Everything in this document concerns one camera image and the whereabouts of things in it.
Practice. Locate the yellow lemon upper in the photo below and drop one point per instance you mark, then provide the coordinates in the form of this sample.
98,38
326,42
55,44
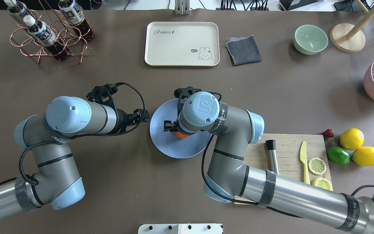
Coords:
352,139

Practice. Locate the green ceramic bowl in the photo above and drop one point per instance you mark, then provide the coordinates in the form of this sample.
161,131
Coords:
310,40

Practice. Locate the yellow plastic knife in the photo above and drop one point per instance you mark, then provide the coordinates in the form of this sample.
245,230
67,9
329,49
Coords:
303,159

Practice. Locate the blue round plate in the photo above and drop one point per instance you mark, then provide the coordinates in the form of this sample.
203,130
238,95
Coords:
167,142

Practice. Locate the wooden cup stand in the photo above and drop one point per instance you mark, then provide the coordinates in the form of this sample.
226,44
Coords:
349,38

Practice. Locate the yellow lemon lower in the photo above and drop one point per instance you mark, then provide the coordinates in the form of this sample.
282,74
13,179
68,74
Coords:
364,156

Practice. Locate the cream rabbit tray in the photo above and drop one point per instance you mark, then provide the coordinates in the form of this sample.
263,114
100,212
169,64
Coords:
182,44

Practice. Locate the lemon slice upper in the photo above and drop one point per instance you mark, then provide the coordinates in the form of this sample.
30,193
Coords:
317,166

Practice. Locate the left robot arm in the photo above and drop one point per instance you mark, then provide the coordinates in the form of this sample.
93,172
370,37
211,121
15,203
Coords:
48,172

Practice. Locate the orange mandarin fruit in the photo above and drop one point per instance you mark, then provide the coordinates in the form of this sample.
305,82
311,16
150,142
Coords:
180,135

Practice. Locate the wooden cutting board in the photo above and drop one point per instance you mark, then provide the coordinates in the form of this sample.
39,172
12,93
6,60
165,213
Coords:
288,150

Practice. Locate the red strawberry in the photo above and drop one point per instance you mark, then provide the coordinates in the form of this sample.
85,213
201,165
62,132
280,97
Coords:
329,133

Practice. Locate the tea bottle front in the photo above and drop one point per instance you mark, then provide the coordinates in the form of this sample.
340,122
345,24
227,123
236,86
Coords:
43,34

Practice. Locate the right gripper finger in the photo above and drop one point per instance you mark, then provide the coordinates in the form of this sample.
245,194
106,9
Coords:
170,126

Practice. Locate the copper wire bottle rack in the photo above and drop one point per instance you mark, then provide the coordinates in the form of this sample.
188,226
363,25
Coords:
54,18

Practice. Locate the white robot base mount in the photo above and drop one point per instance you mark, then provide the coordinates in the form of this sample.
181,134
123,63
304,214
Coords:
182,228

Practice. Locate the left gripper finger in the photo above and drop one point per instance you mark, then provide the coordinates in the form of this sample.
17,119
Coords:
141,115

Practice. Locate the lemon half lower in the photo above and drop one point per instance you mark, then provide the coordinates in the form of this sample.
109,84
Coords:
322,183

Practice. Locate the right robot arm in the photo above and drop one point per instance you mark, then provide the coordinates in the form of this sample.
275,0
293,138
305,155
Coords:
228,176

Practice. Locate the tea bottle right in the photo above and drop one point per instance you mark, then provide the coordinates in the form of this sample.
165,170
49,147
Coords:
74,15

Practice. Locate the grey folded cloth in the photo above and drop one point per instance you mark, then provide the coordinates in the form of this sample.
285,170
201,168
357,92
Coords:
243,50

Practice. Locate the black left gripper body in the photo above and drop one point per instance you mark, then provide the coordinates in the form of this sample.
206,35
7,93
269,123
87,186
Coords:
120,121

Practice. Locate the yellow lemon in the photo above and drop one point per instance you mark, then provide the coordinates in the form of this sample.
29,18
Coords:
364,156
352,139

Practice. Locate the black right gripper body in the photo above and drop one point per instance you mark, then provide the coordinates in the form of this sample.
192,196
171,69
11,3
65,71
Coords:
168,125

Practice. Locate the steel muddler black tip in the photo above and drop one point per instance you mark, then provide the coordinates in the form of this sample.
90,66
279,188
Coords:
272,156

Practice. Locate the green lime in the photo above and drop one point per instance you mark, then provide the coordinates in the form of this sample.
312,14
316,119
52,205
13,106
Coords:
338,155

